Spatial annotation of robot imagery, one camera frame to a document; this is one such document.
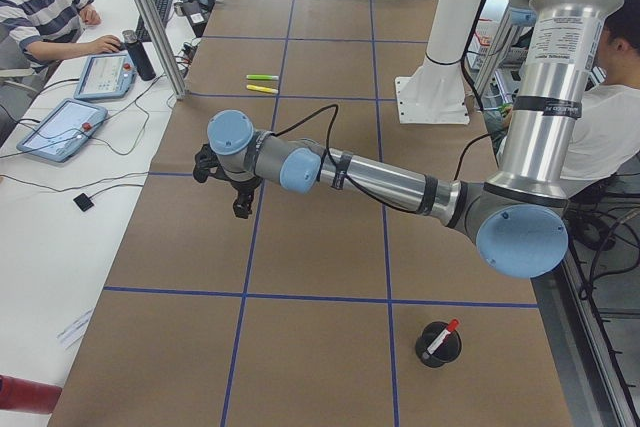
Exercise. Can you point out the near blue teach pendant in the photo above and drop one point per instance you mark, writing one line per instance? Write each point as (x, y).
(64, 131)

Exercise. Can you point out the blue teach pendant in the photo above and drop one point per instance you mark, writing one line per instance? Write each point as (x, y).
(64, 131)
(105, 77)

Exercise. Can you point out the black water bottle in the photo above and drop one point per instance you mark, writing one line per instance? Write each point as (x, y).
(138, 55)

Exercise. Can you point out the red white marker pen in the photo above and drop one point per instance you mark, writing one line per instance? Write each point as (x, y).
(441, 337)

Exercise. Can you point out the yellow highlighter pen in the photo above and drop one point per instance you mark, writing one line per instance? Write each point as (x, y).
(262, 89)

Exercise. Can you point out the brown paper table cover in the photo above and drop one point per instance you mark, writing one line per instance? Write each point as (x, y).
(307, 313)

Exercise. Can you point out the small black square device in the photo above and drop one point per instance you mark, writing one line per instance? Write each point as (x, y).
(83, 202)

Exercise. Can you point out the person in white shirt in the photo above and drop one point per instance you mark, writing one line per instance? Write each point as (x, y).
(606, 136)

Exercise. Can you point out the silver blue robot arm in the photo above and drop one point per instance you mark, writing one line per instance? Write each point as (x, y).
(514, 217)

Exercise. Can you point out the person in striped shirt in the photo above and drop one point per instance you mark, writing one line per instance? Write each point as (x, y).
(46, 31)

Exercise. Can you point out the far blue teach pendant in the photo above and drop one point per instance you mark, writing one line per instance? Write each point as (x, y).
(105, 77)

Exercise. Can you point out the aluminium frame post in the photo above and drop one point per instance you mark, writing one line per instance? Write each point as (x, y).
(162, 46)

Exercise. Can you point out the red fire extinguisher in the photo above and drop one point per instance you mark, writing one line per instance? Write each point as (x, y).
(26, 396)

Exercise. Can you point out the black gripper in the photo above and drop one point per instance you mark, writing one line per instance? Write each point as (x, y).
(243, 189)

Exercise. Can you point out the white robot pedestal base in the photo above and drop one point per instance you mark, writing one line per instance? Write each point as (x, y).
(434, 94)

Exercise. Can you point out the near black mesh pen cup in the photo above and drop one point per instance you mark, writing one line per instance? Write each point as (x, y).
(448, 352)

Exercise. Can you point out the green highlighter pen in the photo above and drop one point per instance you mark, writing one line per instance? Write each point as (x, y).
(262, 77)

